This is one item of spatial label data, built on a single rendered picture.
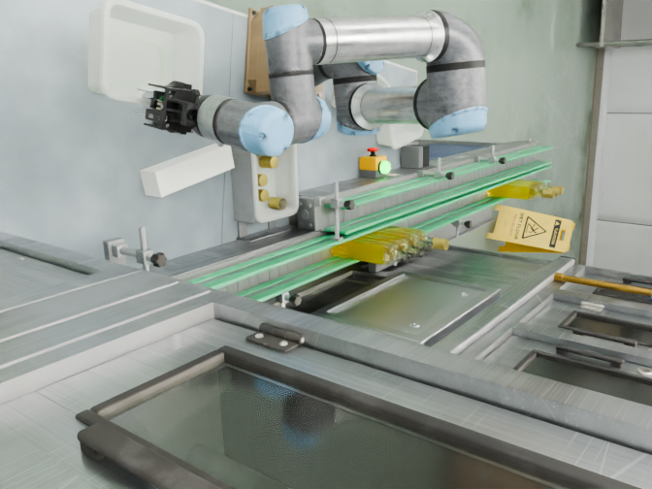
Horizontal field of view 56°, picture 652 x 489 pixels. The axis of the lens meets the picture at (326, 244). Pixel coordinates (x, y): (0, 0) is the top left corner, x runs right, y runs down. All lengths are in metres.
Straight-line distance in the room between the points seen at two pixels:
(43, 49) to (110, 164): 0.27
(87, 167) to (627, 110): 6.61
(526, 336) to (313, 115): 0.90
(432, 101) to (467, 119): 0.08
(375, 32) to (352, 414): 0.75
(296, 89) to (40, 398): 0.62
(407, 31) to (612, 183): 6.53
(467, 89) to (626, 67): 6.29
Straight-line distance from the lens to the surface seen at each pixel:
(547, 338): 1.66
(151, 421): 0.57
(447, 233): 2.52
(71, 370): 0.68
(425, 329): 1.58
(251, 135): 0.95
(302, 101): 1.03
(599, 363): 1.59
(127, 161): 1.50
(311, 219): 1.78
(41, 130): 1.39
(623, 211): 7.64
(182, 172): 1.52
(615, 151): 7.57
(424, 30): 1.21
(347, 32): 1.10
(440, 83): 1.27
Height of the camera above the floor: 1.98
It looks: 37 degrees down
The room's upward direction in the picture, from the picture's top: 100 degrees clockwise
